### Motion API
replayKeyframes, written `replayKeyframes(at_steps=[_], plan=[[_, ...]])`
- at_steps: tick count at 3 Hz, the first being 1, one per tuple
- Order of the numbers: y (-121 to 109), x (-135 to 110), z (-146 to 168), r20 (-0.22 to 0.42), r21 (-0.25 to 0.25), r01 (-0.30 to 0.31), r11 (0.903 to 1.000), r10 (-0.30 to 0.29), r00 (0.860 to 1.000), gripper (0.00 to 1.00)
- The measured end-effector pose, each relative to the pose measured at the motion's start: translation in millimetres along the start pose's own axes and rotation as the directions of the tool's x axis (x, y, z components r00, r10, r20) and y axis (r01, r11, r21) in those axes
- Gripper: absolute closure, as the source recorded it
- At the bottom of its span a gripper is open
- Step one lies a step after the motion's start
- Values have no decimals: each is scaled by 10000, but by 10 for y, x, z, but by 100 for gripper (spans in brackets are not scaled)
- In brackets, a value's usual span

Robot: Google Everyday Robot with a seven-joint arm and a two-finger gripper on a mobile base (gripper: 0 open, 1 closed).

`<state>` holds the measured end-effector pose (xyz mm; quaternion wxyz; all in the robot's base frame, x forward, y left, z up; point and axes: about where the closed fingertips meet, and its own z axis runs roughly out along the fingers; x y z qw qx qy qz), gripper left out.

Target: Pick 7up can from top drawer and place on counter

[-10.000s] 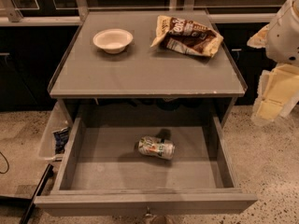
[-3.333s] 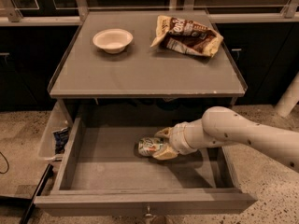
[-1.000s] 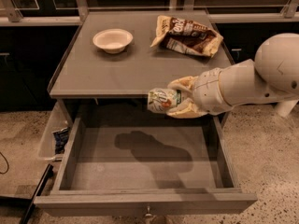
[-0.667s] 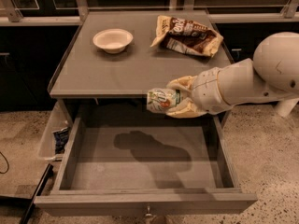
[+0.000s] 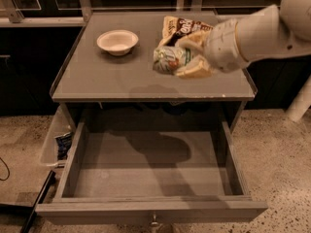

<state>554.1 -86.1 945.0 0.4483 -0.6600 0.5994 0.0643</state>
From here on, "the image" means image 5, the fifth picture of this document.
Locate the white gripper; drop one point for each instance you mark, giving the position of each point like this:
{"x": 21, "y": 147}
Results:
{"x": 223, "y": 46}

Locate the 7up soda can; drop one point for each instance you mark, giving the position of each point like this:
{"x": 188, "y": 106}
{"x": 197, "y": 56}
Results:
{"x": 168, "y": 59}

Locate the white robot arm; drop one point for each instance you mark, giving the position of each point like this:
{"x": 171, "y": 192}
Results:
{"x": 278, "y": 32}

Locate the grey open top drawer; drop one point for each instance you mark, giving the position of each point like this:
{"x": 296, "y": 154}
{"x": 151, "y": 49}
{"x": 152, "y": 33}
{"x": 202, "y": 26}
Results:
{"x": 149, "y": 167}

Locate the brown chip bag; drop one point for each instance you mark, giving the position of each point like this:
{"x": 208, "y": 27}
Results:
{"x": 174, "y": 28}

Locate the white paper bowl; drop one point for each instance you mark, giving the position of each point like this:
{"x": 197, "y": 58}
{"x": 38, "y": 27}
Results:
{"x": 117, "y": 42}

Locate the clear plastic bin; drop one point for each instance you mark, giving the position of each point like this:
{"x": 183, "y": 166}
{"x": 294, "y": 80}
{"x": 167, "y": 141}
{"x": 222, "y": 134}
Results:
{"x": 58, "y": 127}

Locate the blue snack packet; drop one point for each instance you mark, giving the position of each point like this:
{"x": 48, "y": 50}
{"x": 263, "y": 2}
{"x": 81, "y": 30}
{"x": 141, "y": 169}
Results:
{"x": 64, "y": 143}

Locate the black bar on floor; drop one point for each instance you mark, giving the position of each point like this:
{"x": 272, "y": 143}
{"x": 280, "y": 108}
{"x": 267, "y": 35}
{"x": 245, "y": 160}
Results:
{"x": 50, "y": 179}

